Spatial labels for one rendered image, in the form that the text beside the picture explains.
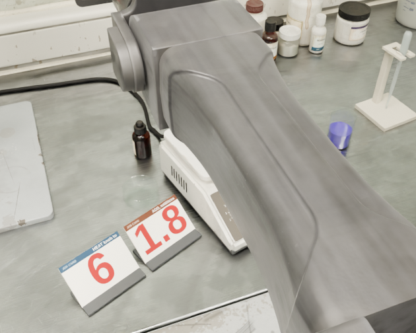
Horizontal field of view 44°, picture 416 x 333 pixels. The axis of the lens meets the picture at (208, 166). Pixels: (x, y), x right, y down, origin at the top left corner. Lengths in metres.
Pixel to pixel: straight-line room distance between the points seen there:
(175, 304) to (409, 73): 0.69
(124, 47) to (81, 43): 0.79
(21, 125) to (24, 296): 0.35
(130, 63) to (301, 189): 0.15
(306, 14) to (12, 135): 0.62
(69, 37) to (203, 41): 0.81
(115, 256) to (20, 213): 0.18
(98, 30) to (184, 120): 0.83
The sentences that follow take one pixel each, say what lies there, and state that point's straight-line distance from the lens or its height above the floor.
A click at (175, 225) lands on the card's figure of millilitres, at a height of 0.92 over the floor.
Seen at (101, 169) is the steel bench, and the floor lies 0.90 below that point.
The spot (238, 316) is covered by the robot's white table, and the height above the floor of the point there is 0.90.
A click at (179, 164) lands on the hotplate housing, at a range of 0.75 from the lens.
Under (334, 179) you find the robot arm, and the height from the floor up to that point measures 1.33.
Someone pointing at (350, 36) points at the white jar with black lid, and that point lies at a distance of 1.17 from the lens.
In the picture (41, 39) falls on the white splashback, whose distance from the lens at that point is 1.09.
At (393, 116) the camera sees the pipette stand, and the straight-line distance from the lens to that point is 0.98.
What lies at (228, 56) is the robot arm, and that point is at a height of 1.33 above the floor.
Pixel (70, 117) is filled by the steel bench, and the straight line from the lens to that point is 0.97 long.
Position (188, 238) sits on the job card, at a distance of 0.73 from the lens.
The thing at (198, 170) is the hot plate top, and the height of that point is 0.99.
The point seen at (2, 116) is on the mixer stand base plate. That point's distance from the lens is 0.99.
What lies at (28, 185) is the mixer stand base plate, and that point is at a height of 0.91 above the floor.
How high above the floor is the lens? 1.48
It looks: 44 degrees down
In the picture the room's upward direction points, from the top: straight up
